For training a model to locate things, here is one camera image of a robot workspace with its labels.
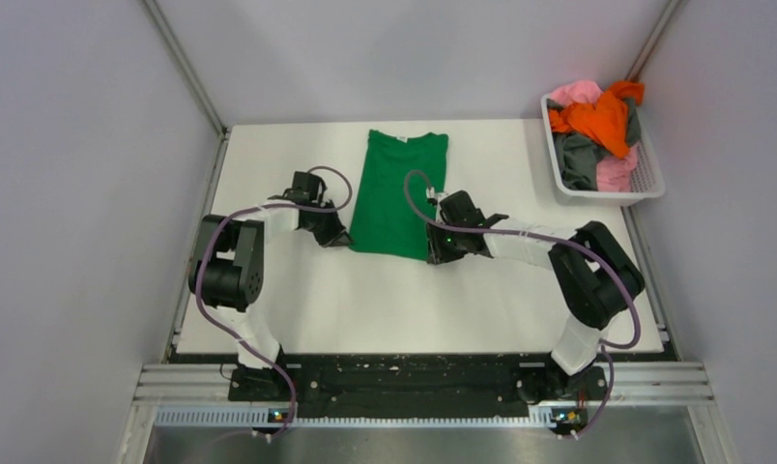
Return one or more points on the white slotted cable duct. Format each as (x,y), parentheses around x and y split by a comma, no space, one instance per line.
(263,417)

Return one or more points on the aluminium frame rail left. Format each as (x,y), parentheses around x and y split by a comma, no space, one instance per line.
(198,94)

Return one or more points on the aluminium frame rail right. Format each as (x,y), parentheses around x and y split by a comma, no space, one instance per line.
(657,32)

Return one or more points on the green t-shirt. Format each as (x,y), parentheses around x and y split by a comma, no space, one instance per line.
(394,166)

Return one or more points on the aluminium frame rail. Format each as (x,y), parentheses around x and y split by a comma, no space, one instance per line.
(198,94)
(657,32)

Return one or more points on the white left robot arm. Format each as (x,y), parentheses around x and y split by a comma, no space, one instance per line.
(227,265)

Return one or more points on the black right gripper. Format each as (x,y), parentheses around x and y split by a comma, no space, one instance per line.
(437,252)

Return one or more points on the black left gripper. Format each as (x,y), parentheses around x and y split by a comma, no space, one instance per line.
(336,235)

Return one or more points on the pink t-shirt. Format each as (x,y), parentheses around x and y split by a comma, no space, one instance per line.
(609,173)

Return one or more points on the aluminium front rail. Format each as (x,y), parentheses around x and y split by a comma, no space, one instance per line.
(629,383)

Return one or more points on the grey t-shirt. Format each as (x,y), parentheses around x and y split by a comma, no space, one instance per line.
(577,160)

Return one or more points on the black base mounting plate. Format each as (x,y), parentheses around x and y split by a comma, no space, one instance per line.
(427,406)

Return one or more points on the orange t-shirt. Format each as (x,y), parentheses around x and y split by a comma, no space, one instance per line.
(601,116)

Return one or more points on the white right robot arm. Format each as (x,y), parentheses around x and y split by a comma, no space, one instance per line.
(597,278)

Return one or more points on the white laundry basket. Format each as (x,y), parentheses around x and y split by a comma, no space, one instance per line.
(584,172)

